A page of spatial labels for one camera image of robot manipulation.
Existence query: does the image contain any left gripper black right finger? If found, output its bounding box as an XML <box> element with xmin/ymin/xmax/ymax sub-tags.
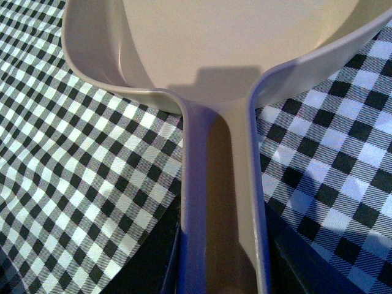
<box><xmin>265</xmin><ymin>204</ymin><xmax>363</xmax><ymax>294</ymax></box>

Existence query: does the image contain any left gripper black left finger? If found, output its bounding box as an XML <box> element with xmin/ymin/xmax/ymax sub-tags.
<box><xmin>107</xmin><ymin>196</ymin><xmax>181</xmax><ymax>293</ymax></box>

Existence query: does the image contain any beige plastic dustpan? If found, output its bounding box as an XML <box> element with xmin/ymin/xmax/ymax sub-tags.
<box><xmin>62</xmin><ymin>1</ymin><xmax>391</xmax><ymax>293</ymax></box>

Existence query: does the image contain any black white checkered bed sheet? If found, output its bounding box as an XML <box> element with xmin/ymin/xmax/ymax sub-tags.
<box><xmin>1</xmin><ymin>1</ymin><xmax>391</xmax><ymax>293</ymax></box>

